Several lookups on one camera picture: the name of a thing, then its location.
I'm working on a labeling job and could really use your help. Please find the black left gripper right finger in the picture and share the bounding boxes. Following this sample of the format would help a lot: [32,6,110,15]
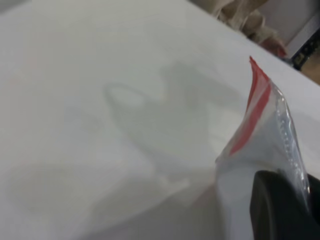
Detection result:
[307,174,320,221]

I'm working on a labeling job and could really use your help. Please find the transparent plastic zip bag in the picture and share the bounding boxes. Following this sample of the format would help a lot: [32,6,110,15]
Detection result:
[215,55,312,223]

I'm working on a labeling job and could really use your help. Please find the beige crumpled cloth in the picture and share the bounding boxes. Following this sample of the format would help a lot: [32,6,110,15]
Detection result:
[211,0,288,57]

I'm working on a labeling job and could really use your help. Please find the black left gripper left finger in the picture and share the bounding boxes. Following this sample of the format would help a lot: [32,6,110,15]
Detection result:
[249,169,313,240]

